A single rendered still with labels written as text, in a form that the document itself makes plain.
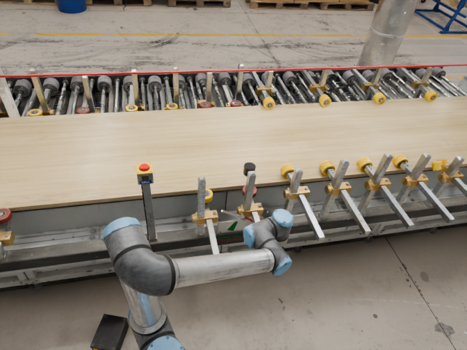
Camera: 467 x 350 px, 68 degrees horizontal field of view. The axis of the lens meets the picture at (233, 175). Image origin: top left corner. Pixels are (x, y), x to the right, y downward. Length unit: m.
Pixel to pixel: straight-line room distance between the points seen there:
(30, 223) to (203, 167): 0.99
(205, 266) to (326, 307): 1.69
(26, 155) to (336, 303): 2.23
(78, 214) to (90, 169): 0.26
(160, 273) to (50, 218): 1.25
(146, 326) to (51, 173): 1.06
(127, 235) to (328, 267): 2.04
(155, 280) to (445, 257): 2.75
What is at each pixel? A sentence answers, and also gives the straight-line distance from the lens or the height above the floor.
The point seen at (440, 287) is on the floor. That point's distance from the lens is 3.19.
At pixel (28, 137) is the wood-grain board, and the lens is 2.47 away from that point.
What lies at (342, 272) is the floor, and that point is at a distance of 2.89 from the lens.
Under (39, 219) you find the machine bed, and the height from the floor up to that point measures 0.72.
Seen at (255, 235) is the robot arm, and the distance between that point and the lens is 1.41.
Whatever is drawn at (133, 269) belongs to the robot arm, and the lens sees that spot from 1.02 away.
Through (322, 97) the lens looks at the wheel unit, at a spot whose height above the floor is 0.97.
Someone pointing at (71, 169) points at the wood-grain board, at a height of 0.90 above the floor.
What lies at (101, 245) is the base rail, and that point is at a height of 0.70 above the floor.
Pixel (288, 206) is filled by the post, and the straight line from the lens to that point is 1.98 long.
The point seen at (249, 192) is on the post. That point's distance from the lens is 1.80.
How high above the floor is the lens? 2.29
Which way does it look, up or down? 43 degrees down
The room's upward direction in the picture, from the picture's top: 7 degrees clockwise
